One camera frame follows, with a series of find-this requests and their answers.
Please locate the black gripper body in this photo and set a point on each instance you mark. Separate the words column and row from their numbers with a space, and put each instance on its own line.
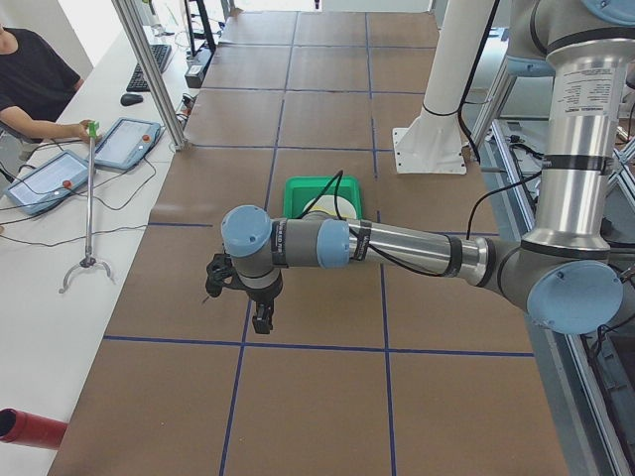
column 261, row 297

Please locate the far teach pendant tablet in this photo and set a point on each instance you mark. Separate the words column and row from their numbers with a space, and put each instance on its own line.
column 126, row 143

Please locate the aluminium frame post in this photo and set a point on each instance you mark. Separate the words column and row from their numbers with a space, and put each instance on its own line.
column 133, row 28

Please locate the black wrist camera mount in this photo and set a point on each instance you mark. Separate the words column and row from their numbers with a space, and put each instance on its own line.
column 221, row 274

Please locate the red cylinder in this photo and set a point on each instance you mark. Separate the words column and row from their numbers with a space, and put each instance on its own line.
column 27, row 429

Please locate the white round plate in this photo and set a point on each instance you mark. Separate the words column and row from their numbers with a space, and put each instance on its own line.
column 336, row 206

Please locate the near teach pendant tablet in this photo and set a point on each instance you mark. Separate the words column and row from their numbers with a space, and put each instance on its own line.
column 45, row 187

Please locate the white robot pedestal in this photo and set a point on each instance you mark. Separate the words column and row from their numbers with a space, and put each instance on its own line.
column 432, row 143

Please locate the green plastic tray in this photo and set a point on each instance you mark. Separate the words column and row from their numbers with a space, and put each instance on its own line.
column 299, row 191

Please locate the black computer mouse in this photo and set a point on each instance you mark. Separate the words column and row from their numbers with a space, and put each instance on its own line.
column 130, row 98

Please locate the aluminium side frame rail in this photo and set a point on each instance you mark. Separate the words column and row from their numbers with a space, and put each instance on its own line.
column 559, row 273

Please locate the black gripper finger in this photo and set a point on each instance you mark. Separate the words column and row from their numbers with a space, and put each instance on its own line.
column 268, row 318
column 258, row 320

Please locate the grey reacher grabber tool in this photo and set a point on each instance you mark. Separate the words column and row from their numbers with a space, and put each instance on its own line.
column 89, row 260

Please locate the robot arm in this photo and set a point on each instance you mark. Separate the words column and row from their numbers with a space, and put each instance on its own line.
column 261, row 247

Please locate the teach pendant tablet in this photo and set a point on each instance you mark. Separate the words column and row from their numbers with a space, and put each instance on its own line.
column 126, row 143
column 45, row 187

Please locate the seated person in black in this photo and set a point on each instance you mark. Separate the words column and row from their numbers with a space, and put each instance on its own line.
column 36, row 87

